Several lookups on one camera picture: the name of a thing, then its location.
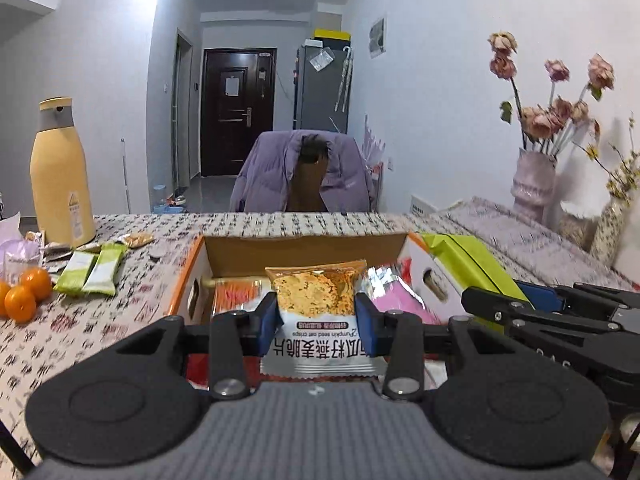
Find glass jar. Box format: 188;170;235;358
557;201;596;251

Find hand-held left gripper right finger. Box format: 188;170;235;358
354;294;481;402

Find dark brown entrance door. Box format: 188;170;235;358
200;47;277;177

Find pink snack packet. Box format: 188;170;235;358
365;265;441;326

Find white mop handle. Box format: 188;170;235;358
120;137;132;213

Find wall electrical panel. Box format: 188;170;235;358
367;17;387;58

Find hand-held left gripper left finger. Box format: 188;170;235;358
145;291;279;401

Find speckled vase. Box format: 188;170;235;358
592;195;633;268

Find round cracker packet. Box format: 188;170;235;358
121;231;155;250

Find clear plastic bag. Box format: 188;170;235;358
309;47;335;72

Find yellow flower branches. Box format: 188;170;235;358
575;115;640;206

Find orange cardboard box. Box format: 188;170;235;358
167;232;503;396

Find pink textured table runner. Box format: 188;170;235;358
432;196;640;293

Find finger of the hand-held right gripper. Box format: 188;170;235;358
460;286;626;347
516;281;640;313

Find grey interior door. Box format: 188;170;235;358
172;30;193;196

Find grey refrigerator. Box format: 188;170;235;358
292;42;353;133

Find purple puffer jacket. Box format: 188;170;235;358
230;130;376;213

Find brown chair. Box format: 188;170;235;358
286;140;331;212

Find pale pink textured vase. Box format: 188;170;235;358
511;147;558;223

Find long orange biscuit package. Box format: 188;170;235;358
212;280;273;323

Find orange white crisp packet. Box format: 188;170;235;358
261;259;378;377

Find bunch of dried pink roses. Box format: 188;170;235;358
487;31;618;158

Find yellow thermos bottle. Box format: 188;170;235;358
29;97;97;248

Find pale purple packet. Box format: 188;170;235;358
2;240;43;281

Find white folded umbrella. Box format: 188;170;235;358
334;46;352;113

